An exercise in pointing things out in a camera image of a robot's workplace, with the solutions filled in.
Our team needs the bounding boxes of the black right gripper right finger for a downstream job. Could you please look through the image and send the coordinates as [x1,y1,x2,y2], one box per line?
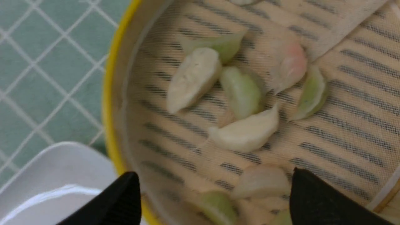
[289,167,391,225]

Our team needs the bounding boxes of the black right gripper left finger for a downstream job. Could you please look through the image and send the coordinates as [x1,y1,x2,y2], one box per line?
[58,171,142,225]

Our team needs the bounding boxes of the white square plate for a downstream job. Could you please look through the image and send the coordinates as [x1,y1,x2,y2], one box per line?
[0,142,119,225]

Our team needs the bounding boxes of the white dumpling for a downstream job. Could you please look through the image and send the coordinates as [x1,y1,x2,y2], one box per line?
[208,102,280,153]
[231,165,291,199]
[166,47,222,114]

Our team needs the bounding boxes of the yellow rimmed bamboo steamer basket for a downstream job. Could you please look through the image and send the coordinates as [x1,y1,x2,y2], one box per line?
[102,0,400,225]

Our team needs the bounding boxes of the pink dumpling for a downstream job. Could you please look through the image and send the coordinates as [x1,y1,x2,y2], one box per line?
[269,40,308,95]

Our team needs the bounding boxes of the green checkered tablecloth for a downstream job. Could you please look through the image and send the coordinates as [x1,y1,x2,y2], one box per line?
[0,0,130,186]

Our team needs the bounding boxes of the pale green dumpling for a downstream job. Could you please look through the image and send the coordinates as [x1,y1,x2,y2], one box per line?
[179,29,248,64]

